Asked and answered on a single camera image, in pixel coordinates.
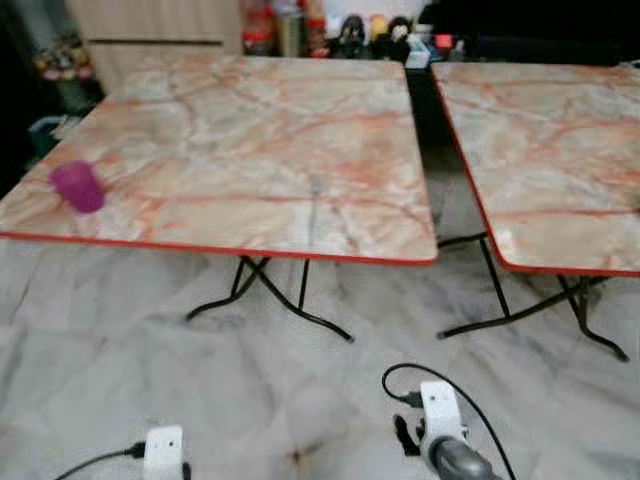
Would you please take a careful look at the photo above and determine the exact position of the light wooden cabinet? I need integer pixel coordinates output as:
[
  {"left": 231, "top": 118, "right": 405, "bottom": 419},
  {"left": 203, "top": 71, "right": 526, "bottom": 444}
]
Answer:
[{"left": 67, "top": 0, "right": 244, "bottom": 93}]

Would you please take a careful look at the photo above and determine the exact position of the steel bottle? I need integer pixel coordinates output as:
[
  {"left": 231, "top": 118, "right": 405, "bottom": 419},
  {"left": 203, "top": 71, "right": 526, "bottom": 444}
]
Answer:
[{"left": 274, "top": 0, "right": 307, "bottom": 57}]

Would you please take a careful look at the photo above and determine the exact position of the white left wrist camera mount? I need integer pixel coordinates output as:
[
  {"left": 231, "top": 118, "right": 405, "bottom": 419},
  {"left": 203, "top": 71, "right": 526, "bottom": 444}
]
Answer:
[{"left": 142, "top": 425, "right": 189, "bottom": 480}]

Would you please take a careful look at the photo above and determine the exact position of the marble top folding table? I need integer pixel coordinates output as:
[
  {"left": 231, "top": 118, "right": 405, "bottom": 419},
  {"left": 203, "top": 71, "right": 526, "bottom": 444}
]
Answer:
[
  {"left": 431, "top": 61, "right": 640, "bottom": 363},
  {"left": 0, "top": 54, "right": 440, "bottom": 343}
]

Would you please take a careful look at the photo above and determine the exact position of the yellow headed figurine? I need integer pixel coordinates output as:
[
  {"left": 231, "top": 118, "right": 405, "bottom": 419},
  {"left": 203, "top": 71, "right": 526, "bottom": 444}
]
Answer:
[{"left": 367, "top": 14, "right": 390, "bottom": 52}]

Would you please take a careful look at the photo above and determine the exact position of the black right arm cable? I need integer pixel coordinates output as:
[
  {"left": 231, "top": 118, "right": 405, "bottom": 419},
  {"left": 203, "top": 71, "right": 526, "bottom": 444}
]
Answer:
[{"left": 381, "top": 362, "right": 517, "bottom": 480}]

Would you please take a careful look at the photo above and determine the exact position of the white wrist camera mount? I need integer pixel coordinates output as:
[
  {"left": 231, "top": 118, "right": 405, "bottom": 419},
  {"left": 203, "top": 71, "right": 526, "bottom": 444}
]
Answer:
[
  {"left": 142, "top": 425, "right": 189, "bottom": 480},
  {"left": 417, "top": 380, "right": 470, "bottom": 447}
]

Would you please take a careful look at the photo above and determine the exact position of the red jar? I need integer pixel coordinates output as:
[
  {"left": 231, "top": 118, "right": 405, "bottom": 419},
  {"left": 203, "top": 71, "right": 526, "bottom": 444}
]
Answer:
[{"left": 242, "top": 0, "right": 274, "bottom": 54}]

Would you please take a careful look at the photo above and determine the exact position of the purple plastic cup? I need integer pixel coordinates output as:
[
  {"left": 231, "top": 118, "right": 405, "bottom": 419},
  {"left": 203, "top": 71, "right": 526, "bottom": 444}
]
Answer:
[{"left": 49, "top": 159, "right": 108, "bottom": 216}]

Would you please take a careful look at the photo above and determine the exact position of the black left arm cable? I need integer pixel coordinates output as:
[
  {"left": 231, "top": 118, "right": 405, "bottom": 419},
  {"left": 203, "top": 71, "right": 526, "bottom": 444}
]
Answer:
[{"left": 54, "top": 443, "right": 149, "bottom": 480}]

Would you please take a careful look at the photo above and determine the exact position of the black television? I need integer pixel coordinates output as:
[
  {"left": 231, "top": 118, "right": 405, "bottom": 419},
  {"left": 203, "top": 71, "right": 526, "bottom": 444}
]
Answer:
[{"left": 419, "top": 0, "right": 640, "bottom": 67}]

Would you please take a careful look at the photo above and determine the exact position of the red bottle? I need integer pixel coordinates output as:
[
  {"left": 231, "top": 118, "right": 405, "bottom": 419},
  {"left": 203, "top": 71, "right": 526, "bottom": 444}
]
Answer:
[{"left": 304, "top": 0, "right": 330, "bottom": 57}]

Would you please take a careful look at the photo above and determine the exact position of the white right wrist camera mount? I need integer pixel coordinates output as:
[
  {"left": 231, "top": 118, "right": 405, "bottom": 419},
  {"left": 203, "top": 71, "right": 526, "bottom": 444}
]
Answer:
[{"left": 417, "top": 380, "right": 470, "bottom": 447}]

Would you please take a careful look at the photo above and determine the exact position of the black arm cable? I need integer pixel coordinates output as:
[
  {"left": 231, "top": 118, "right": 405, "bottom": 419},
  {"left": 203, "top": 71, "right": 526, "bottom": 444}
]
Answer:
[
  {"left": 54, "top": 443, "right": 149, "bottom": 480},
  {"left": 381, "top": 362, "right": 517, "bottom": 480}
]

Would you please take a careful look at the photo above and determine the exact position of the black figurine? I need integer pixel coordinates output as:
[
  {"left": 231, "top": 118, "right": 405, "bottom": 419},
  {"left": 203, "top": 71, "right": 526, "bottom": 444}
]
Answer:
[
  {"left": 387, "top": 16, "right": 414, "bottom": 60},
  {"left": 337, "top": 14, "right": 367, "bottom": 60}
]

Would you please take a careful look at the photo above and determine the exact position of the small white box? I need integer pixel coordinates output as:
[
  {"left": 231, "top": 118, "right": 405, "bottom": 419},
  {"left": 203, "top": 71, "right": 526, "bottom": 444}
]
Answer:
[{"left": 404, "top": 44, "right": 432, "bottom": 70}]

